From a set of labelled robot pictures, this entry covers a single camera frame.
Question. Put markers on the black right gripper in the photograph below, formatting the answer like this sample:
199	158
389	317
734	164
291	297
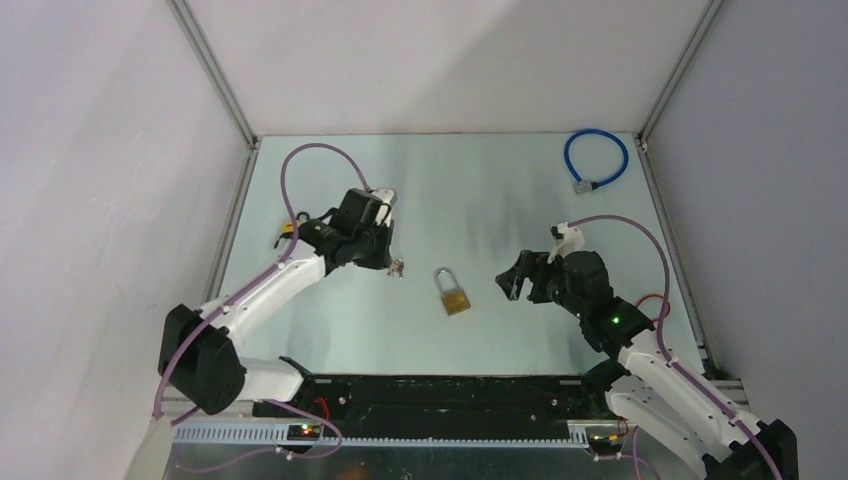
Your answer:
538	267

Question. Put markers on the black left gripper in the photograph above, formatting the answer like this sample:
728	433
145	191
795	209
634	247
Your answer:
383	259

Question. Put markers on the silver key bunch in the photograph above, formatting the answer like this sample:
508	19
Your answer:
396	268

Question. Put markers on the brass padlock silver shackle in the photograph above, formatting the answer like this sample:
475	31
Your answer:
453	297

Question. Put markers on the yellow padlock black shackle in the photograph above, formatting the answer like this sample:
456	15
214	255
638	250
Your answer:
287	230

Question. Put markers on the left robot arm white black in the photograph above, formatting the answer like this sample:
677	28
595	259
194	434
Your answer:
201	350

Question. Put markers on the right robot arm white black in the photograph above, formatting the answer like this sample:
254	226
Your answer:
660	393

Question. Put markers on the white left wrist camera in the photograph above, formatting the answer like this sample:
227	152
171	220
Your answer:
388	198

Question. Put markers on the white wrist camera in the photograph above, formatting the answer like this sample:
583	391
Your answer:
567	239
388	198

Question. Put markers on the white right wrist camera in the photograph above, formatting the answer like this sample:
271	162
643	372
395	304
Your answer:
567	239

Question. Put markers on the blue cable lock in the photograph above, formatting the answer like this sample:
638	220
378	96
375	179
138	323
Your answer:
595	159

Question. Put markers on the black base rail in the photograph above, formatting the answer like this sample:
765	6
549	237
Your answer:
439	407

